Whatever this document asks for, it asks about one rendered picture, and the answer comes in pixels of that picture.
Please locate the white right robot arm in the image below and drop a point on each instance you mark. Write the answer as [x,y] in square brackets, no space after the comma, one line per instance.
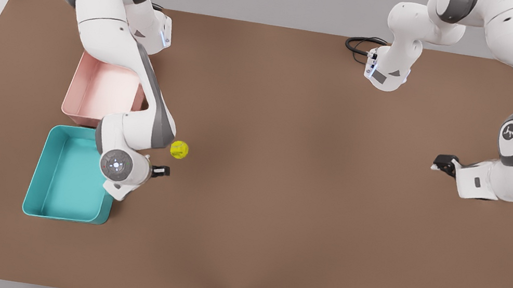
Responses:
[113,29]

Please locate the yellow round fruit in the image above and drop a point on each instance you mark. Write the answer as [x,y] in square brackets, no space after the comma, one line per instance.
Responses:
[179,149]

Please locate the teal rectangular tray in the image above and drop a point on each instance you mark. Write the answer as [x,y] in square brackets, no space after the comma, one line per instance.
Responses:
[66,176]

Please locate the pink rectangular tray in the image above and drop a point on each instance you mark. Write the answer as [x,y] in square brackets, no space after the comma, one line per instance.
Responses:
[99,90]

